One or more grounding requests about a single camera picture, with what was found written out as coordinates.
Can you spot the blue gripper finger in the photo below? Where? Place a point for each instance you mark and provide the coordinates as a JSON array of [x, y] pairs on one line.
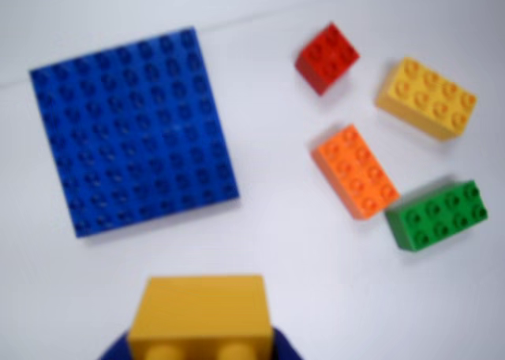
[[116, 349], [285, 346]]

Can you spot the yellow 2x2 building block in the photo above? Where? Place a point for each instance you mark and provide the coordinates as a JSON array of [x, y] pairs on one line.
[[201, 316]]

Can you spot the orange 2x4 building block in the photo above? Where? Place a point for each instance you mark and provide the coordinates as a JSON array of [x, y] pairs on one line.
[[355, 172]]

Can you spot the green 2x4 building block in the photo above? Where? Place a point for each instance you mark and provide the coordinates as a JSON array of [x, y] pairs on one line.
[[438, 216]]

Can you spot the yellow 2x4 building block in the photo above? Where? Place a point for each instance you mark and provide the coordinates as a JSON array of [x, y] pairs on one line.
[[428, 97]]

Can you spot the red 2x2 building block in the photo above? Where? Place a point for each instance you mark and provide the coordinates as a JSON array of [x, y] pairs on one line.
[[327, 58]]

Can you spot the blue 8x8 studded baseplate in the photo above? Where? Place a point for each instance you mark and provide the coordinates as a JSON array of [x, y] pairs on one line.
[[134, 131]]

